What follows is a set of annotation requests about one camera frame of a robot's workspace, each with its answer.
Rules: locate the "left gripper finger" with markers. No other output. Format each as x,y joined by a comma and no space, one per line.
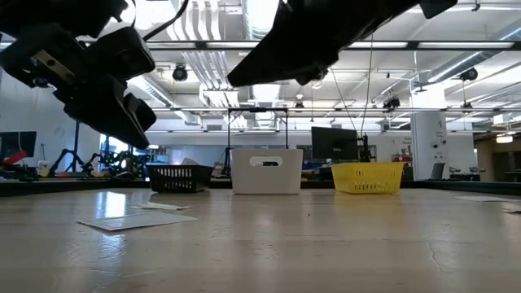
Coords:
144,112
106,118

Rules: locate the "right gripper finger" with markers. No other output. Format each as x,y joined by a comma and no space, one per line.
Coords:
281,57

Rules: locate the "white printed towelette packet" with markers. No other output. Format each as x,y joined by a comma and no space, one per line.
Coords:
513,211
190,161

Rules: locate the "black background robot arm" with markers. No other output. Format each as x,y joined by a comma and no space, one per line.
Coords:
122,160
67,158

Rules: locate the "white LED light strip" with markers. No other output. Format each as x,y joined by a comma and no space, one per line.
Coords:
378,45
468,45
232,45

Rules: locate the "black ceiling spot lamp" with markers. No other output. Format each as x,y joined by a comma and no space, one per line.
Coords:
390,103
180,72
469,74

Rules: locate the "black overhead light bar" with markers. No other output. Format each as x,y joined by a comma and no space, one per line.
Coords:
411,45

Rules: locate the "black plastic basket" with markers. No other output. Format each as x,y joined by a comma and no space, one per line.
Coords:
179,178

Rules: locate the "red bar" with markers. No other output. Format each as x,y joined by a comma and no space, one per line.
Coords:
14,158

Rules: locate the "white narrow bandage packet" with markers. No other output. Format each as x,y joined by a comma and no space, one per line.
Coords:
160,206

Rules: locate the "black computer monitor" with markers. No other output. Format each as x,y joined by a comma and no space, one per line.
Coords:
334,142

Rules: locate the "white plastic bin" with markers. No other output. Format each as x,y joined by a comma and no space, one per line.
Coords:
266,177

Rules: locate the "yellow plastic basket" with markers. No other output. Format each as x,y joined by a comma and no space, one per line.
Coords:
367,179

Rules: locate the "white room pillar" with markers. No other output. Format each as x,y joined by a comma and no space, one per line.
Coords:
429,146

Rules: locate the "silver ceiling air duct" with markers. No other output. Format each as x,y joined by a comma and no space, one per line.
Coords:
264,16

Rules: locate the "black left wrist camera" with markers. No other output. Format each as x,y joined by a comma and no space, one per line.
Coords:
122,53

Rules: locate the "dark wall screen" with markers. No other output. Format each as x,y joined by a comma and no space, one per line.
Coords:
18,143

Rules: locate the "silver slanted ceiling duct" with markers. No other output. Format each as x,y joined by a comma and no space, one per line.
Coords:
468,61

